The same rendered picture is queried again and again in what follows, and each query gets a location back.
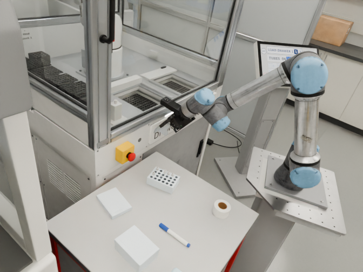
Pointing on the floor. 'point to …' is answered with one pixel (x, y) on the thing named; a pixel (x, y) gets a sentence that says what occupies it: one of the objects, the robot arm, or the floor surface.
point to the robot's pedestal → (264, 232)
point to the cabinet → (44, 153)
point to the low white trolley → (152, 224)
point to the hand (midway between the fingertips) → (162, 124)
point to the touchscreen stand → (249, 141)
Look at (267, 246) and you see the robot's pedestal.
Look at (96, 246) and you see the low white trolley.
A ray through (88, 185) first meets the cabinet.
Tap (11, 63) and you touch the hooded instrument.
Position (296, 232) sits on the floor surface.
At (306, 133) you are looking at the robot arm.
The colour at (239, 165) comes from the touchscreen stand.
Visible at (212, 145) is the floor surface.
